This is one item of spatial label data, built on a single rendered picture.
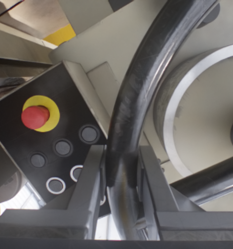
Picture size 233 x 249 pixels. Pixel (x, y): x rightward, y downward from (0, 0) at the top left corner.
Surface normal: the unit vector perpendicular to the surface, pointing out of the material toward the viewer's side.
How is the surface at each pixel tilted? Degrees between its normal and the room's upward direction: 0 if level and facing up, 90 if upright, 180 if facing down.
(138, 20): 90
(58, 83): 90
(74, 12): 90
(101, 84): 90
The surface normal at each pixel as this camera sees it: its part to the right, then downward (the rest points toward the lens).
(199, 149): -0.48, 0.41
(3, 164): 0.88, -0.45
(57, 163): -0.02, 0.27
